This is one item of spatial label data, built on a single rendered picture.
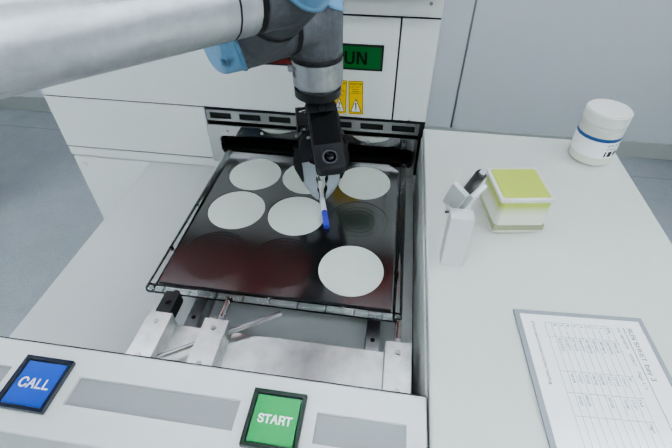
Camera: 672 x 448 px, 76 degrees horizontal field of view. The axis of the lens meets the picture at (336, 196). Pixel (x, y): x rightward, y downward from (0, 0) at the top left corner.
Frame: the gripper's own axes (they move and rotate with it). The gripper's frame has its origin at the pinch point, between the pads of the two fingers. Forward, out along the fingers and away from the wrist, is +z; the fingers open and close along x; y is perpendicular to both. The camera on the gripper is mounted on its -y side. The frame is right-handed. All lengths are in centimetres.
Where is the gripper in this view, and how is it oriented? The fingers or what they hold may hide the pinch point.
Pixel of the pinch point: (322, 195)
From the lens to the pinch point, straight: 76.2
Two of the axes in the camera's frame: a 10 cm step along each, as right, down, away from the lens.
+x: -9.9, 0.9, -1.0
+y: -1.4, -6.4, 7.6
